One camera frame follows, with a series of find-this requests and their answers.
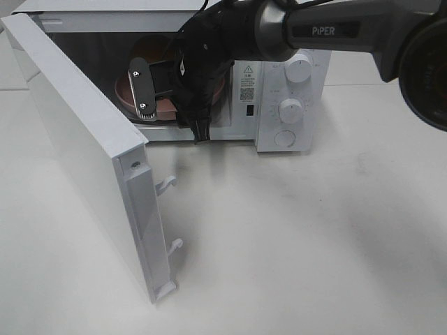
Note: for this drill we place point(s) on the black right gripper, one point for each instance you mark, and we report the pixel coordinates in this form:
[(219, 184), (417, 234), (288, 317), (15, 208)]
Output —
[(193, 85)]

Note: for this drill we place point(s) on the pink round plate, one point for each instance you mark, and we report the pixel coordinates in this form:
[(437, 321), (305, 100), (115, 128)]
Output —
[(154, 48)]

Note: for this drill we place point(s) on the round white door button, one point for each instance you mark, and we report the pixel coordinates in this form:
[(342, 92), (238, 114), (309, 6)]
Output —
[(285, 138)]

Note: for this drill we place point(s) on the white microwave door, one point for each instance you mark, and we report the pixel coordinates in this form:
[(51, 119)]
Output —
[(103, 153)]

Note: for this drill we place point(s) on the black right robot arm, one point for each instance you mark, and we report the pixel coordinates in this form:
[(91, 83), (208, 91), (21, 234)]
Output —
[(407, 40)]

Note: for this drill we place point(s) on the white microwave oven body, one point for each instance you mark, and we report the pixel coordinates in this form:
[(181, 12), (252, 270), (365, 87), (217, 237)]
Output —
[(269, 103)]

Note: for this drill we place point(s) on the lower white timer knob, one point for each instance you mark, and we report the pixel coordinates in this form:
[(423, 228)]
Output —
[(291, 111)]

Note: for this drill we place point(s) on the upper white power knob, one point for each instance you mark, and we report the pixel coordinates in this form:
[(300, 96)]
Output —
[(298, 70)]

